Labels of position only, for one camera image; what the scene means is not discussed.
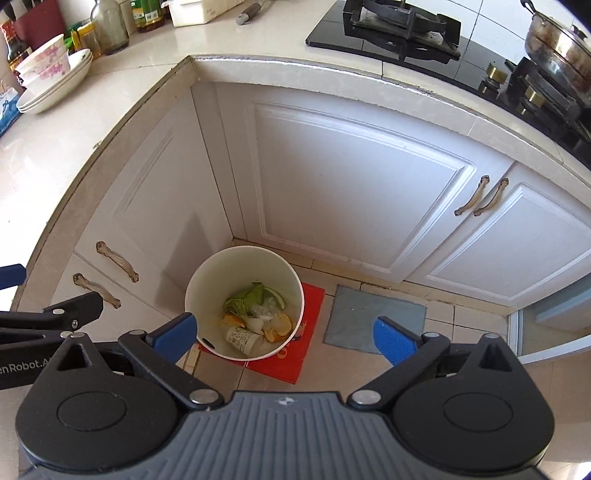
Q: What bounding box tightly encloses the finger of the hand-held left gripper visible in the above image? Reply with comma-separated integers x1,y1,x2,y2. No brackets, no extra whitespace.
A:
0,292,103,343
0,264,27,292

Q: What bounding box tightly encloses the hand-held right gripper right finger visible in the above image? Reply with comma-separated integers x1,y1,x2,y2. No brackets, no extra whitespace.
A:
346,316,513,409

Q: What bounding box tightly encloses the wide white cabinet door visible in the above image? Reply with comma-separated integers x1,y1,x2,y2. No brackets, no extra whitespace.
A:
216,82,519,283

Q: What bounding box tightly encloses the clear plastic bag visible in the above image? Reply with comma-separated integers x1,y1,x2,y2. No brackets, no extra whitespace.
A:
248,302,278,332

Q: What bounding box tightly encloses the white plastic container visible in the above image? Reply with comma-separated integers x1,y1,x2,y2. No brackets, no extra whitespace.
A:
167,0,238,27

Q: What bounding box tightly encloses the bronze cabinet handle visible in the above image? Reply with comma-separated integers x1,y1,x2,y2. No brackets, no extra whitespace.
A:
95,240,140,284
72,272,122,309
473,178,510,218
454,175,491,218

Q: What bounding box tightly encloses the steel pot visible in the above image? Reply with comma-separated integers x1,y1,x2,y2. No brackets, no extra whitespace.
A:
520,0,591,83

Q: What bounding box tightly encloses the clear glass bottle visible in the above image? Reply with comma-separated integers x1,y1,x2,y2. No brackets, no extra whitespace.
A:
90,0,130,55

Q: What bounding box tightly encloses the dark red knife block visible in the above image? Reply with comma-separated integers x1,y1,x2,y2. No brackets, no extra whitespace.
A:
11,0,66,40

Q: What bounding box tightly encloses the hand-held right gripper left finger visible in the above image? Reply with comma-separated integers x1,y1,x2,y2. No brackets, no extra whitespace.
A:
55,312,225,409

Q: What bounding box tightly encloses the white plate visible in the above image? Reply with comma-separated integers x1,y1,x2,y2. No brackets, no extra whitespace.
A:
17,69,92,111
21,78,89,115
16,48,93,105

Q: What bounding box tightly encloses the black gas stove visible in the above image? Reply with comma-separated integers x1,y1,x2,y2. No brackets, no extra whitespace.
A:
305,0,591,169

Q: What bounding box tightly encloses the green-label jar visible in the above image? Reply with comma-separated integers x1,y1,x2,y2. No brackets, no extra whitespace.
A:
144,0,166,33

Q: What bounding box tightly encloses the small glass jar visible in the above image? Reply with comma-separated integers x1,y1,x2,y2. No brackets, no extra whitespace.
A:
76,22,103,60

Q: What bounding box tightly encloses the large cabbage leaf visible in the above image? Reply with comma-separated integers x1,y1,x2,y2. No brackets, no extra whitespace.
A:
225,283,268,316

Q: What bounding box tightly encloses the dark vinegar bottle red label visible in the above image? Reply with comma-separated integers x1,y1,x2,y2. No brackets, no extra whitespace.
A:
0,21,33,77

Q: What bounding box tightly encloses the red floor mat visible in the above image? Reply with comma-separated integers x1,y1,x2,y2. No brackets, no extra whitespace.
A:
187,282,327,385

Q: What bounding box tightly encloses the grey floor mat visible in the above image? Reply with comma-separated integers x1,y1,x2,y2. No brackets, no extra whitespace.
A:
322,285,428,352

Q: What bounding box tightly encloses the printed paper cup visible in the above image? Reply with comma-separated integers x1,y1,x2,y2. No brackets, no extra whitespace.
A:
225,326,265,359

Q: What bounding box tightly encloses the metal spatula wooden handle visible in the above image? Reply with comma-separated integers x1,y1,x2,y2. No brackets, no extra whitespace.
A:
236,2,264,27

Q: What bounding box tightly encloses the blue and white salt bag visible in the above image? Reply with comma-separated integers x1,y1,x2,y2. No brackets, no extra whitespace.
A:
0,85,22,140

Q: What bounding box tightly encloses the white trash bin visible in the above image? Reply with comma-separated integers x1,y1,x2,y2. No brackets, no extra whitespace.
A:
185,246,306,361

